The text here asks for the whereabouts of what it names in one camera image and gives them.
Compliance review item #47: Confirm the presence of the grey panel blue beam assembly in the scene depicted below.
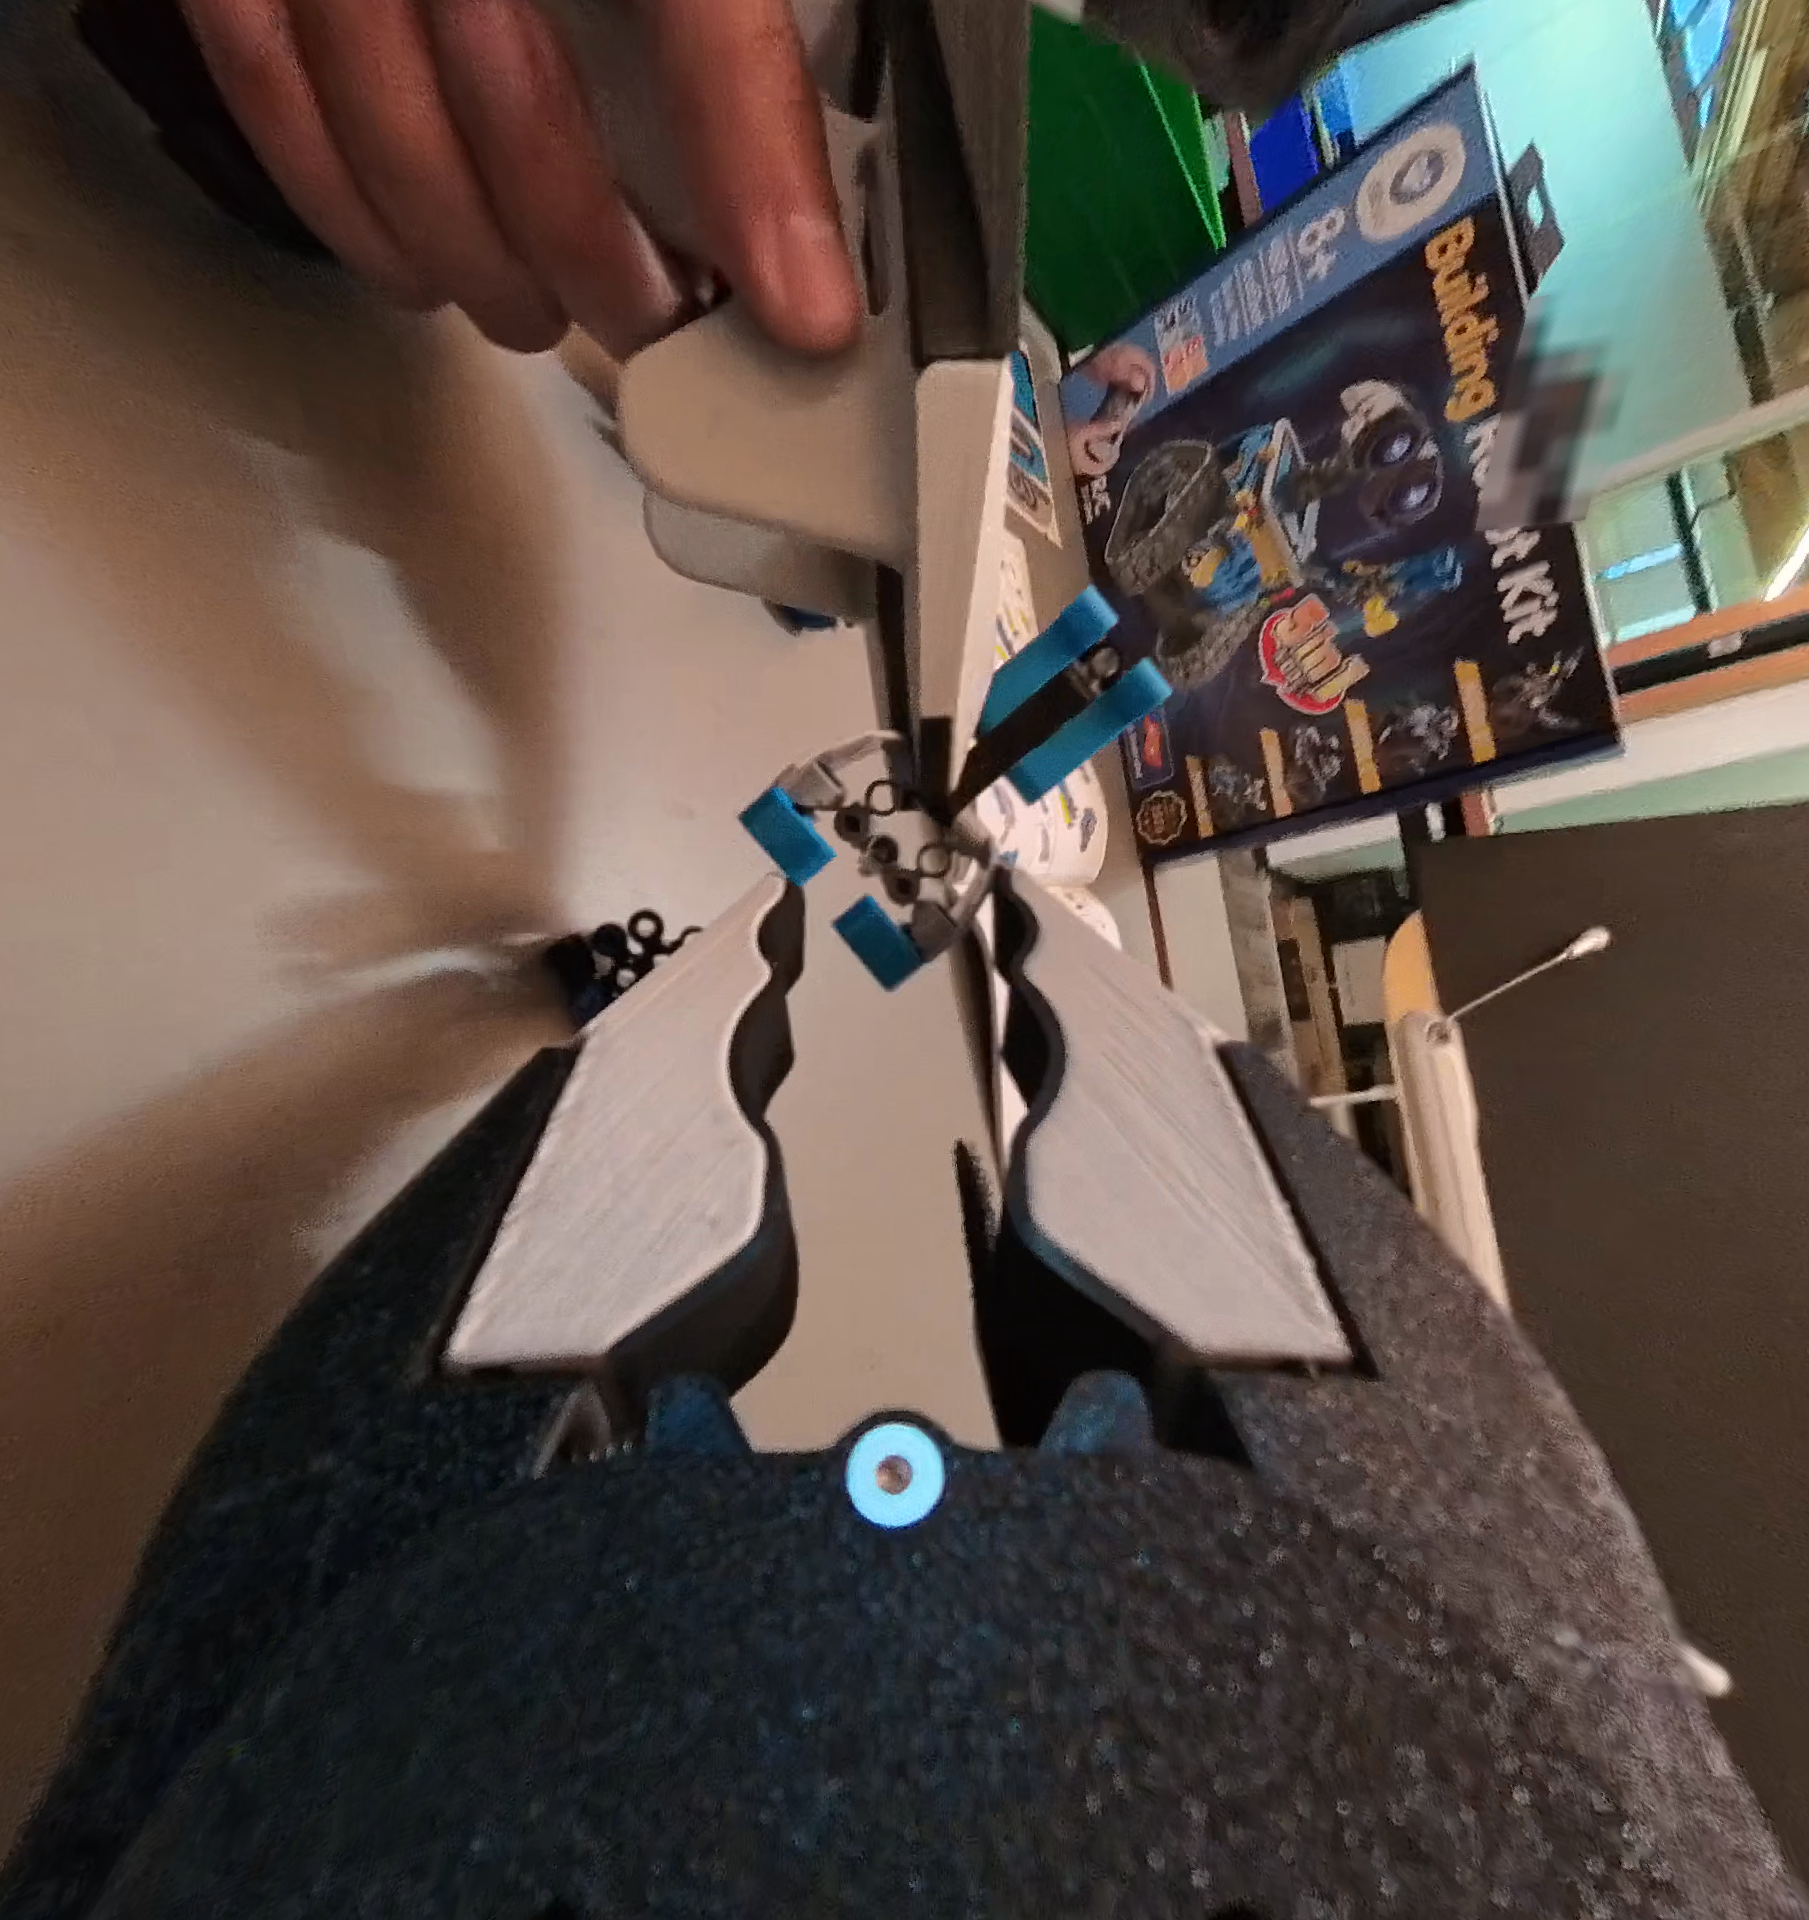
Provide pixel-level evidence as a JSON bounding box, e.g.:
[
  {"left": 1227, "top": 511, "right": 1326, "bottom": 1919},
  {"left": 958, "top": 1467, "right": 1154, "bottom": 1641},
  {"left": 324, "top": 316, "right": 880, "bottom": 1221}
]
[{"left": 736, "top": 582, "right": 1179, "bottom": 996}]

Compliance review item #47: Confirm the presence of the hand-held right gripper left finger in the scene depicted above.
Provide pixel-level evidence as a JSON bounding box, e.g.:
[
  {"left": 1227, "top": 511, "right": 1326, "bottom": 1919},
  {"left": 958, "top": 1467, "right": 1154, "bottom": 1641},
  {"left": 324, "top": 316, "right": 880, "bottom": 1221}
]
[{"left": 442, "top": 871, "right": 811, "bottom": 1375}]

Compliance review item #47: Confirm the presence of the green bin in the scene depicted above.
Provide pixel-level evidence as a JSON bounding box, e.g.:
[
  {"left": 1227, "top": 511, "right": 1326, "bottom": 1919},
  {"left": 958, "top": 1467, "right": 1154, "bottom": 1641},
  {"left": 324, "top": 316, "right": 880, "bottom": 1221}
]
[{"left": 1025, "top": 7, "right": 1231, "bottom": 351}]

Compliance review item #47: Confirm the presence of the person's left hand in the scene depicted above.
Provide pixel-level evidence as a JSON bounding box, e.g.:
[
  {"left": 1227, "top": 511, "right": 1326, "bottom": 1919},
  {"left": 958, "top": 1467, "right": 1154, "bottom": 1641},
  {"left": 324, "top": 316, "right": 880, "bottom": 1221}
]
[{"left": 177, "top": 0, "right": 868, "bottom": 361}]

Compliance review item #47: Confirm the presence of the black foam bag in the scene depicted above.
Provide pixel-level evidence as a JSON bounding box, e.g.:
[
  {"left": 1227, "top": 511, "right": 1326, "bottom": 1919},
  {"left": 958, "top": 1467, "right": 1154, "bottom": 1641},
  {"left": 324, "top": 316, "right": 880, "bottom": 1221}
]
[{"left": 1085, "top": 0, "right": 1461, "bottom": 111}]

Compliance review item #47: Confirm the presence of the black panel board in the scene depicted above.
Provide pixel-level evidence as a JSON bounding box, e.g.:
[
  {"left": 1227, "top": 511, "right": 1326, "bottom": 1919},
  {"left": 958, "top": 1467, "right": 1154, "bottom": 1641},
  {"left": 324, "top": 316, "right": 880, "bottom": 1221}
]
[{"left": 1406, "top": 803, "right": 1809, "bottom": 1920}]

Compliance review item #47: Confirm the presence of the thin wire with white tip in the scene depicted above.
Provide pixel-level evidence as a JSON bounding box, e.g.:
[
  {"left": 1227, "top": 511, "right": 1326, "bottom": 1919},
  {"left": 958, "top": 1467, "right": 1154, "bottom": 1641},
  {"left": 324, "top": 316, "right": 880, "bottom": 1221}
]
[{"left": 1436, "top": 924, "right": 1615, "bottom": 1040}]

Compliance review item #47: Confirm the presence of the instruction booklet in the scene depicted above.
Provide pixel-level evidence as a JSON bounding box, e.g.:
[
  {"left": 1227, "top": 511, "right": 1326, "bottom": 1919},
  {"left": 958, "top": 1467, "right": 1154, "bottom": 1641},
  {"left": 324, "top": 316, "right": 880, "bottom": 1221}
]
[{"left": 976, "top": 540, "right": 1168, "bottom": 1159}]

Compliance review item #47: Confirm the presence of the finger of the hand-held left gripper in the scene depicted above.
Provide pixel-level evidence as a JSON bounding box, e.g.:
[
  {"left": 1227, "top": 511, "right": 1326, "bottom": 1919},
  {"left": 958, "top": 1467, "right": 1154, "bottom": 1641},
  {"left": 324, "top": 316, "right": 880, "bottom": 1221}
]
[{"left": 901, "top": 357, "right": 1021, "bottom": 822}]

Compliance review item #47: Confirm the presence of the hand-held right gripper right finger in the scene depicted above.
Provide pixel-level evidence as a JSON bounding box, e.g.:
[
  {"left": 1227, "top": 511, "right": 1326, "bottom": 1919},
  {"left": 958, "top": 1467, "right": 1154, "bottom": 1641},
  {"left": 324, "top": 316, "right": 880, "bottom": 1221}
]
[{"left": 986, "top": 871, "right": 1366, "bottom": 1375}]

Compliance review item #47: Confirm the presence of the sticker sheet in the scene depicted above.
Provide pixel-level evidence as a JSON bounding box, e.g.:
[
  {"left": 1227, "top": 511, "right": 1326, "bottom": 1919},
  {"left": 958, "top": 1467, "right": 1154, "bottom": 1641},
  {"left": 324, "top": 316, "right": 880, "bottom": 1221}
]
[{"left": 998, "top": 352, "right": 1068, "bottom": 551}]

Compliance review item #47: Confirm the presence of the grey desk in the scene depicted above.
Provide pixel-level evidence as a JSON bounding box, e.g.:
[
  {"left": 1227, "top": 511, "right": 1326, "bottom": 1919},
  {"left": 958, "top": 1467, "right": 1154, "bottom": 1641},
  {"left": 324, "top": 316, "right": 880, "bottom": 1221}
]
[{"left": 0, "top": 270, "right": 1273, "bottom": 1472}]

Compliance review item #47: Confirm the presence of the robot kit box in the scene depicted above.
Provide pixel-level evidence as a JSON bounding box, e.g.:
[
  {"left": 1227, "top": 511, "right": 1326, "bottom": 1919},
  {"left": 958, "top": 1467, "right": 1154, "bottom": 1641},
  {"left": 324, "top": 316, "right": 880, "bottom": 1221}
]
[{"left": 1061, "top": 66, "right": 1627, "bottom": 869}]

